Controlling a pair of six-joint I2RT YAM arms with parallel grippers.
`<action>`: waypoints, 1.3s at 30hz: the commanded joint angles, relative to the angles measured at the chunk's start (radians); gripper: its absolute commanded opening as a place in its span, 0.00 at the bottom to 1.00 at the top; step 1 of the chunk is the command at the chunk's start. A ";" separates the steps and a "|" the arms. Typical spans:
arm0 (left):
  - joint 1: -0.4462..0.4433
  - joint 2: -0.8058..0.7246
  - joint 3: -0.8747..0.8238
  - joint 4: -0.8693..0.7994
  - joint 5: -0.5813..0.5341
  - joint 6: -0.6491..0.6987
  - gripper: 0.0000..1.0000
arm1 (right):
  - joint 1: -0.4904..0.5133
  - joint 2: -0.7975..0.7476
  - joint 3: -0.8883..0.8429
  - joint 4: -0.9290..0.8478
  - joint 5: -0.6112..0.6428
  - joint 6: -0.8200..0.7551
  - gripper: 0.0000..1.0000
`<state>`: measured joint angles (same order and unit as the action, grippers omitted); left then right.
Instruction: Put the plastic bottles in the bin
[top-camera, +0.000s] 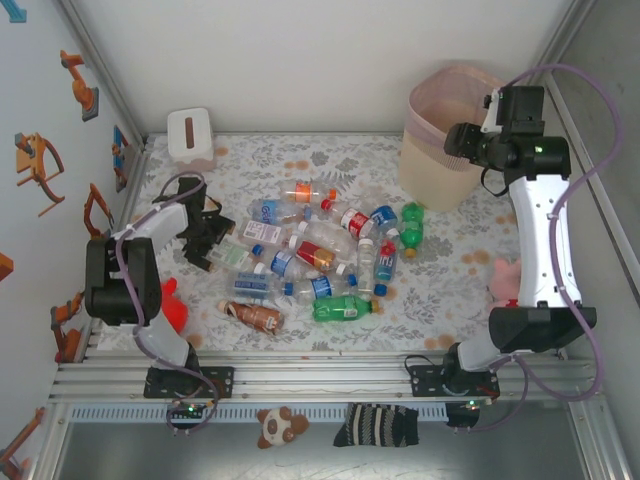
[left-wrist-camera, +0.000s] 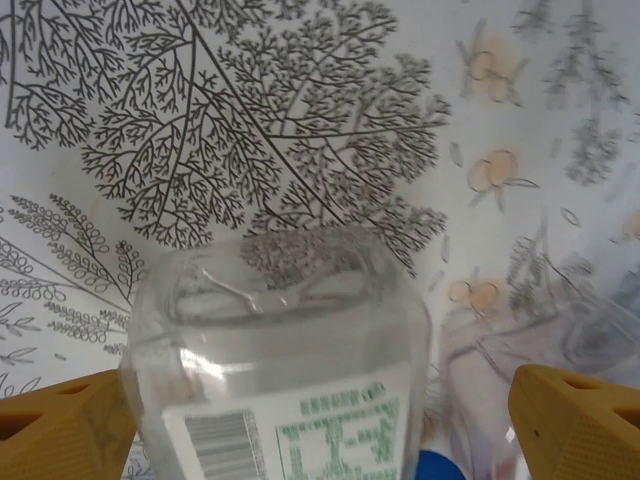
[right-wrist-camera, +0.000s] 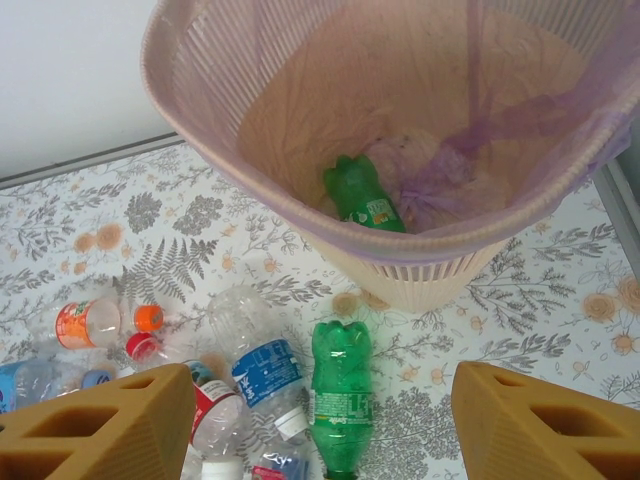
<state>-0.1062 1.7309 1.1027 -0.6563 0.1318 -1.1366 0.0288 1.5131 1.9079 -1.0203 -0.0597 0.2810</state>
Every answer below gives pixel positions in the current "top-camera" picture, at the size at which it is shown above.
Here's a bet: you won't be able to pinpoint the pink pig plush toy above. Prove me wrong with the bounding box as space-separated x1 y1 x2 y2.
487 257 524 311

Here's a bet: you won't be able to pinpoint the clear bottle orange label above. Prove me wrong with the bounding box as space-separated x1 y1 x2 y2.
283 180 339 205

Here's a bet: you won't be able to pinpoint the green bottle orange cap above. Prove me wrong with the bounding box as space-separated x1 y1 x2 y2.
312 294 385 324

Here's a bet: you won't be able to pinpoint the Fiji water bottle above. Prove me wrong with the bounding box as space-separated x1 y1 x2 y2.
372 238 400 297

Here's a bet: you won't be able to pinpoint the clear bottle green white label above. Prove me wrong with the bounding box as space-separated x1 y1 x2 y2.
207 238 254 274

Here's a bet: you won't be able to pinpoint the slim clear bottle white cap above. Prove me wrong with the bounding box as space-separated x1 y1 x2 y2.
356 237 377 296

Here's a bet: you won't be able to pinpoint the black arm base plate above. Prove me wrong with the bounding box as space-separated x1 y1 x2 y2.
409 364 501 400
143 366 235 400

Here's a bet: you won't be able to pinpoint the small controller board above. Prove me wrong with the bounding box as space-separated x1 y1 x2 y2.
166 398 217 422
444 399 494 430

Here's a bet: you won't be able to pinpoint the grape juice bottle white cap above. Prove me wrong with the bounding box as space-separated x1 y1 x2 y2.
241 218 299 249

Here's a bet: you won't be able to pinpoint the black white striped sock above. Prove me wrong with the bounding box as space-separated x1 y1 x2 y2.
332 402 421 449

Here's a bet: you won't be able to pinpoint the blue label bottle white cap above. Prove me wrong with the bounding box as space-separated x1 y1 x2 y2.
369 204 401 241

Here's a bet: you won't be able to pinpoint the beige slotted plastic bin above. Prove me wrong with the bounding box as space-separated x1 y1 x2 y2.
397 62 507 214

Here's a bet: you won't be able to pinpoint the blue label water bottle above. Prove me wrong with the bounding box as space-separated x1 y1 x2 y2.
227 263 296 301
292 273 359 305

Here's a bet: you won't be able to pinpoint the large clear unlabelled bottle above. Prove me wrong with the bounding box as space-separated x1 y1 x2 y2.
297 219 359 256

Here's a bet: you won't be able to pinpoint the floral patterned tablecloth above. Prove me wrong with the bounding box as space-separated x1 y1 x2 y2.
97 132 556 354

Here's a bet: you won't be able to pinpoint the orange claw wall sticker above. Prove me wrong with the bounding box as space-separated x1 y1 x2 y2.
13 132 66 218

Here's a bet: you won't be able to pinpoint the white tissue box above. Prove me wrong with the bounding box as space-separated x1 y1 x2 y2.
166 106 219 175

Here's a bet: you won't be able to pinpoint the aluminium extrusion base rails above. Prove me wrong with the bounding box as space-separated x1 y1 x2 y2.
47 349 606 404

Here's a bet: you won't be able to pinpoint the aluminium corner post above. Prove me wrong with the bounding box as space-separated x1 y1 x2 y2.
53 0 151 149
529 0 599 86

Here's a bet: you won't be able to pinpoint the brown white panda plush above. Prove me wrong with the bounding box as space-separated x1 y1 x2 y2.
255 405 311 450

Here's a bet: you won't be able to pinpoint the red and gold label bottle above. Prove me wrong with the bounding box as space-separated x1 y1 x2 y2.
294 239 349 277

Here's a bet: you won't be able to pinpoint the red plush toy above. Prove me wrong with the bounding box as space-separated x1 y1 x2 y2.
159 277 190 334

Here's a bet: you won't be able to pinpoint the Pepsi water bottle blue cap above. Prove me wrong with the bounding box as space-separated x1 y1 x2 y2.
252 243 314 281

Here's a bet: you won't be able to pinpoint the green bottle yellow cap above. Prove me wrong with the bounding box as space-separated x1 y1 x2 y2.
399 201 426 260

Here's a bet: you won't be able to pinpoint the blue orange wall sticker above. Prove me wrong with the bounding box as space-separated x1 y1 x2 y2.
112 124 132 194

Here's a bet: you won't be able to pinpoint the brown label bottle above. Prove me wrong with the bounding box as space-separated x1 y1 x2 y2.
218 298 286 334

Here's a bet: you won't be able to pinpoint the white slotted cable duct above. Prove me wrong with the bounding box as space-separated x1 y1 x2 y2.
69 403 449 422

